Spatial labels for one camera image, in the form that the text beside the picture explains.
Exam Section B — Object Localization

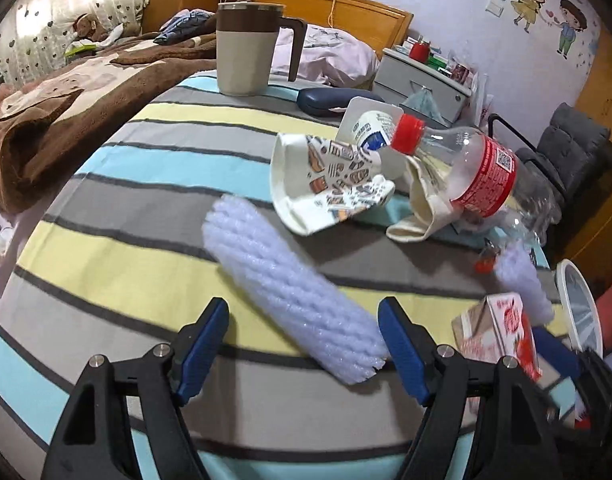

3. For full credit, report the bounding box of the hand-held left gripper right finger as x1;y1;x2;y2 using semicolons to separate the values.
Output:
377;296;562;480

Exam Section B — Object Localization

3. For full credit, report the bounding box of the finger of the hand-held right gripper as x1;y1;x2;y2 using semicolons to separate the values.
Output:
532;326;584;391

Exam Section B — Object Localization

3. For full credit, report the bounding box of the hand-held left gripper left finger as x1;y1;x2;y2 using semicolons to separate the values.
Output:
40;296;231;480

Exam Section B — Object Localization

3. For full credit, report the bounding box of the red and white milk carton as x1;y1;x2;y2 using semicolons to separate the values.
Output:
451;292;543;384

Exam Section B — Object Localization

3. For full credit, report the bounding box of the white trash bin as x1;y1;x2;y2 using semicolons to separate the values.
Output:
556;259;605;357

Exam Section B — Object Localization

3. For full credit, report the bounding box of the small white foam net sleeve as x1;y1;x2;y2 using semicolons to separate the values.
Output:
493;240;556;326

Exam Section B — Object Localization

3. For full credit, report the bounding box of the large white foam net sleeve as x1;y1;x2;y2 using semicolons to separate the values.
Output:
202;194;391;387

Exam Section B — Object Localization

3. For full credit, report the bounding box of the beige paper cup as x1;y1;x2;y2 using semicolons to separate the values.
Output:
386;152;468;244

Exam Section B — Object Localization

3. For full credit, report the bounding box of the crushed printed paper cup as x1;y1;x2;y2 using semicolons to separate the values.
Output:
270;132;397;235

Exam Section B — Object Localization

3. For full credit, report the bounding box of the clear plastic bottle red cap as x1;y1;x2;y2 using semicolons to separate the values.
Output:
388;114;562;242

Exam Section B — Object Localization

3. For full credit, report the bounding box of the striped tablecloth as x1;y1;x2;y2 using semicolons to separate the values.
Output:
0;72;587;480

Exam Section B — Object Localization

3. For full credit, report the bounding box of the grey folding chair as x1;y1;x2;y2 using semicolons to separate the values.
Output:
488;102;612;221

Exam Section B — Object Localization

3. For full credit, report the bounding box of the white yogurt cup blue label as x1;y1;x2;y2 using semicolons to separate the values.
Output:
337;96;407;153

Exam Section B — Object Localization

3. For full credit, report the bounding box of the teal plastic bag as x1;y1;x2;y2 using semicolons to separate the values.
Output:
401;85;449;122

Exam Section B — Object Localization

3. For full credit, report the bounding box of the dark blue glasses case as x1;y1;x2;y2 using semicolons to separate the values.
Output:
297;87;387;120

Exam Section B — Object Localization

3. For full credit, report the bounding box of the white plastic bag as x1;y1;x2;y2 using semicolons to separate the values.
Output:
473;74;493;122

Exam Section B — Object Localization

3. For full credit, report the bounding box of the grey nightstand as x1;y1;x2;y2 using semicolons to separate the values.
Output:
373;47;474;126

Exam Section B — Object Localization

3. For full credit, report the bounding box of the brown plush blanket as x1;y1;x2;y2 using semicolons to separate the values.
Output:
0;30;219;216

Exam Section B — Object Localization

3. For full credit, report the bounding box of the beige and brown lidded mug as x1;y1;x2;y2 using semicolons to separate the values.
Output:
216;2;307;97

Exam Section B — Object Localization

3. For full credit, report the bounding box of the pink duvet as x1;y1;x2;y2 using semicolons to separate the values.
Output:
268;25;379;87

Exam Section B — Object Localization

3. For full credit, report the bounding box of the blue clothing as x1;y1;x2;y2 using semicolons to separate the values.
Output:
153;10;219;45

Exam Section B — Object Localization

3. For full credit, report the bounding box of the wooden headboard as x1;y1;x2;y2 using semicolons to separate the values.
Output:
246;0;415;61

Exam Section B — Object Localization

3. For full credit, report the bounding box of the brown plush toy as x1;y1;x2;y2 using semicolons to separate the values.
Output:
70;12;124;44

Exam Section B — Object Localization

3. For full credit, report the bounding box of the heart print curtain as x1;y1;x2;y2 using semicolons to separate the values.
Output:
0;0;151;86

